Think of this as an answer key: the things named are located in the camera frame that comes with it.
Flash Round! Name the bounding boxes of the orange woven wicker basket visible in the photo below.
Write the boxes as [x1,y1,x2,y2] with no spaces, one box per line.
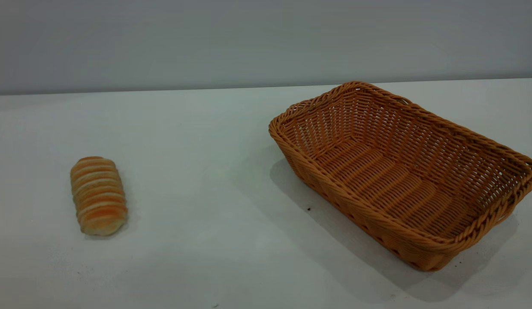
[269,81,532,272]

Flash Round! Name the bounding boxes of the striped spiral bread roll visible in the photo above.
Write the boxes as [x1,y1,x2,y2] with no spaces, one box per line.
[70,156,128,236]

